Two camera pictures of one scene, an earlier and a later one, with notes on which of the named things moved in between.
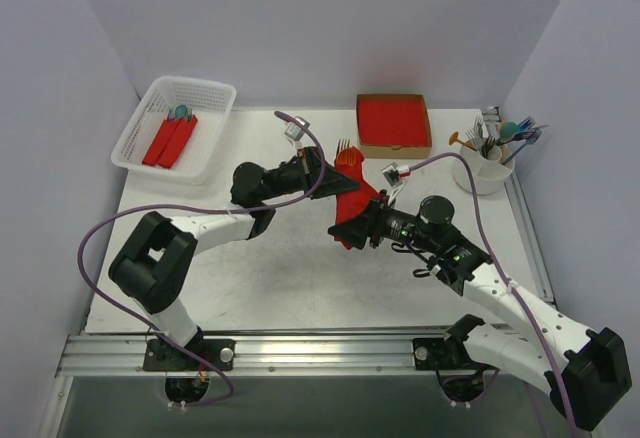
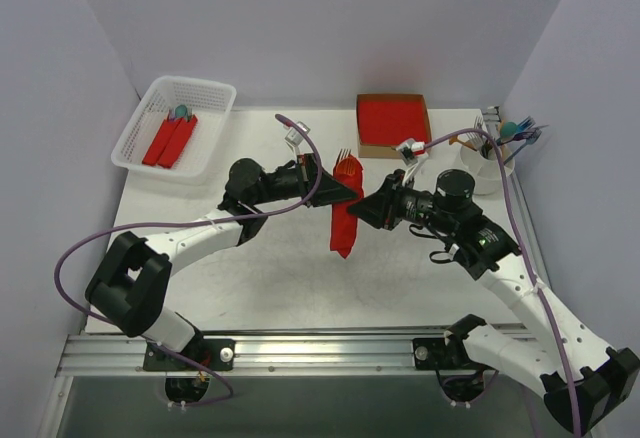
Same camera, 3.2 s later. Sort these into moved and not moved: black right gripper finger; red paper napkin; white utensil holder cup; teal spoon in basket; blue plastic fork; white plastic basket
Moved: red paper napkin; black right gripper finger
Not moved: teal spoon in basket; white plastic basket; blue plastic fork; white utensil holder cup
